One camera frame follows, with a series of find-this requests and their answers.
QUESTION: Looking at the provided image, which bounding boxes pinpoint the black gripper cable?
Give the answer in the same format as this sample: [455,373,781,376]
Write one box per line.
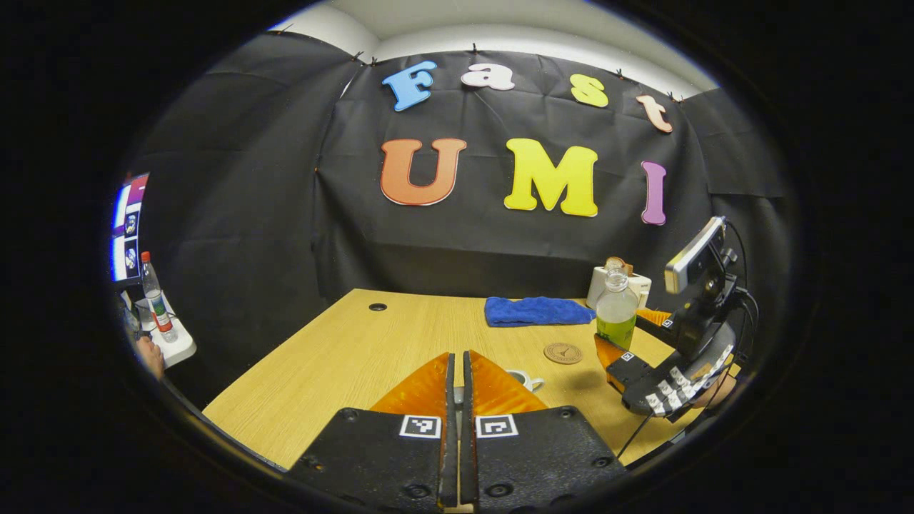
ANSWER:
[723,220,760,372]
[616,414,654,459]

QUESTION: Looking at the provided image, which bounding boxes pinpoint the red cap plastic bottle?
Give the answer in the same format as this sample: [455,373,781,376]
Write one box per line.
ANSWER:
[140,251,178,343]

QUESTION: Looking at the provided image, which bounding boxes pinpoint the black backdrop cloth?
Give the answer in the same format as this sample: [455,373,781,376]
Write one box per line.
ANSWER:
[132,32,793,400]

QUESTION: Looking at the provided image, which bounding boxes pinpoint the computer monitor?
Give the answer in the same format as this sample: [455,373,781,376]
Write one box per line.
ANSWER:
[111,173,151,283]

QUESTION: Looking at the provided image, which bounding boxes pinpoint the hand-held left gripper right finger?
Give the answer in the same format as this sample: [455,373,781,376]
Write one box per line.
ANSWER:
[461,350,629,511]

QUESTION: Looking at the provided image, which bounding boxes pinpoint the green label water bottle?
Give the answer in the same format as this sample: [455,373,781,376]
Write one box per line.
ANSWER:
[596,268,638,351]

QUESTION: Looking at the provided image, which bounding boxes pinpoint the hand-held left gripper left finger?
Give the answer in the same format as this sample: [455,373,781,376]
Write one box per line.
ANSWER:
[286,351,458,511]

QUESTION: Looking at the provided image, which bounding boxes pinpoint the white toaster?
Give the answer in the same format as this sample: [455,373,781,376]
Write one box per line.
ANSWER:
[587,263,652,309]

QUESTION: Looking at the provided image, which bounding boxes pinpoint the blue towel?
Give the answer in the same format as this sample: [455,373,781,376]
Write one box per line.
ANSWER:
[484,296,597,328]

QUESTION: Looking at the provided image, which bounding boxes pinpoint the white side table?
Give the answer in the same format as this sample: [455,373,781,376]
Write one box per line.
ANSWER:
[136,296,197,368]

